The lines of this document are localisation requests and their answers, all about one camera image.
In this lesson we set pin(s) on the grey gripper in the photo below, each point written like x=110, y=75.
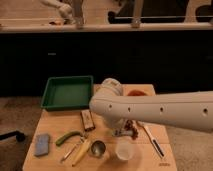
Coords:
x=123, y=130

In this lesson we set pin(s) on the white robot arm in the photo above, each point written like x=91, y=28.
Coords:
x=191, y=110

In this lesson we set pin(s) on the small metal cup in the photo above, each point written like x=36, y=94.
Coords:
x=98, y=148

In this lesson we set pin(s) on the red grapes toy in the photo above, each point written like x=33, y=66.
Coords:
x=131, y=128

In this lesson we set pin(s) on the green cucumber toy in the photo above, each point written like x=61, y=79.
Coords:
x=63, y=138

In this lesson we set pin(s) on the green plastic tray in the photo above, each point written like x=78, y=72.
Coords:
x=67, y=93

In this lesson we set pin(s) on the black handled knife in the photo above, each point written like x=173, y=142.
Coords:
x=153, y=140

